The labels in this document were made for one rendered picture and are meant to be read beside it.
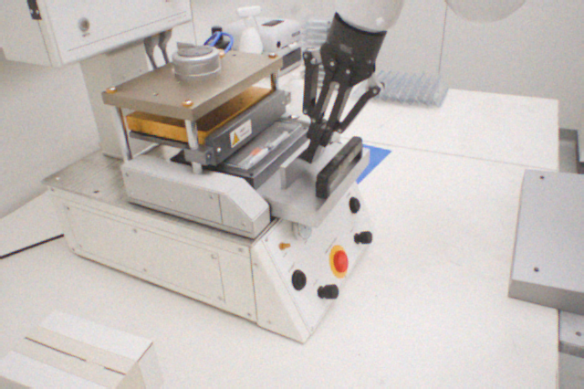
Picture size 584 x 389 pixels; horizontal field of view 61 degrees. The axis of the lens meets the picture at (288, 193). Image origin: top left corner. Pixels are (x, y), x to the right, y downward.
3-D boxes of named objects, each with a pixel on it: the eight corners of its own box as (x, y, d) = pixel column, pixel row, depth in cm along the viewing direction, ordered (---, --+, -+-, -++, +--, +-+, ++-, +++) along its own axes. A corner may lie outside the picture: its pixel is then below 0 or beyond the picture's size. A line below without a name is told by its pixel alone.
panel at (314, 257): (309, 335, 80) (260, 239, 74) (373, 234, 102) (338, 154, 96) (320, 335, 78) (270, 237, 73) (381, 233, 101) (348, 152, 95)
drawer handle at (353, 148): (315, 196, 75) (315, 173, 73) (351, 154, 86) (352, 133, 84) (327, 199, 74) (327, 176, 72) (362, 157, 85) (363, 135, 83)
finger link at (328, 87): (338, 62, 68) (329, 57, 68) (313, 127, 75) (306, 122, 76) (349, 55, 71) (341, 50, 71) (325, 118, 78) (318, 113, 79)
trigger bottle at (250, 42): (246, 86, 170) (240, 10, 157) (239, 79, 176) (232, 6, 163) (270, 81, 173) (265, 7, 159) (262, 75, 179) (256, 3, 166)
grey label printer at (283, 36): (223, 71, 184) (217, 25, 176) (253, 57, 199) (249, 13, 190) (278, 80, 173) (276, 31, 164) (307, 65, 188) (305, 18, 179)
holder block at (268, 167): (172, 171, 84) (169, 157, 82) (236, 126, 98) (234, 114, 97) (255, 192, 77) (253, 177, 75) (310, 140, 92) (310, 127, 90)
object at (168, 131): (130, 137, 84) (117, 83, 79) (205, 94, 101) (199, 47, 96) (211, 155, 77) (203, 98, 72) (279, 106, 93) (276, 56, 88)
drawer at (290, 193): (163, 190, 86) (155, 150, 82) (234, 140, 102) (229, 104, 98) (318, 233, 73) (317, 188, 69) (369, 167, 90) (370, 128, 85)
